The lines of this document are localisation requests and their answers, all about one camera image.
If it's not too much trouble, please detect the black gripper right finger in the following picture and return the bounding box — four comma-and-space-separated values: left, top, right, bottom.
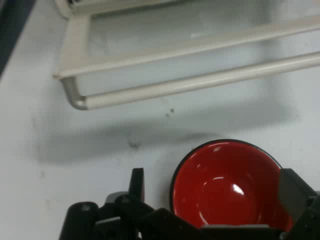
279, 168, 320, 240

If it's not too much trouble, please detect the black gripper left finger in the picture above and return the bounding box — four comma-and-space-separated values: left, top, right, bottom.
59, 167, 201, 240

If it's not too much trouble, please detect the white dish rack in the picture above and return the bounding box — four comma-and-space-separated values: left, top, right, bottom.
51, 0, 320, 111

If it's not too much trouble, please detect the red bowl with black outside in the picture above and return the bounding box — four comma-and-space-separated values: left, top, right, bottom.
169, 138, 294, 233

